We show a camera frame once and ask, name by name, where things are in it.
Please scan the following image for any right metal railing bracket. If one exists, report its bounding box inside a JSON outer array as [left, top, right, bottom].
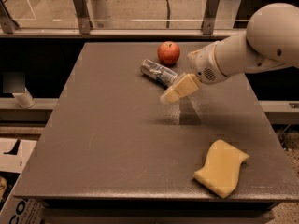
[[202, 0, 220, 35]]

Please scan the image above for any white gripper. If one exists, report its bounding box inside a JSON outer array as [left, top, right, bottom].
[[160, 41, 228, 105]]

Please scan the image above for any red apple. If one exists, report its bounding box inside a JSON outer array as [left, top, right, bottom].
[[157, 41, 180, 65]]

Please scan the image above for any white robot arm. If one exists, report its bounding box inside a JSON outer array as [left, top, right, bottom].
[[161, 3, 299, 105]]

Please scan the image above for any middle metal railing bracket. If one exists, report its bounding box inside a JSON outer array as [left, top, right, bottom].
[[73, 0, 93, 35]]

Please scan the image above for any silver redbull can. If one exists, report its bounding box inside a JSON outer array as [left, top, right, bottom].
[[140, 59, 178, 87]]

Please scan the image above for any left metal railing bracket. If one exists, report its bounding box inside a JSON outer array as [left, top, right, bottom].
[[0, 0, 20, 34]]

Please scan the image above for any white cardboard box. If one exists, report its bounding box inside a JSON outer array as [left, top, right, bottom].
[[0, 138, 46, 224]]

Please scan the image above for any white pump dispenser bottle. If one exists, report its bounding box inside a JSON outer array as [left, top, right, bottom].
[[13, 89, 35, 108]]

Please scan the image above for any metal railing bracket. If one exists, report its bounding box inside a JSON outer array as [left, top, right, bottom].
[[0, 0, 20, 34], [202, 0, 220, 35], [73, 0, 93, 35]]

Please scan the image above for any yellow sponge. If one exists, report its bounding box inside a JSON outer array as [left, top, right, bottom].
[[193, 140, 249, 198]]

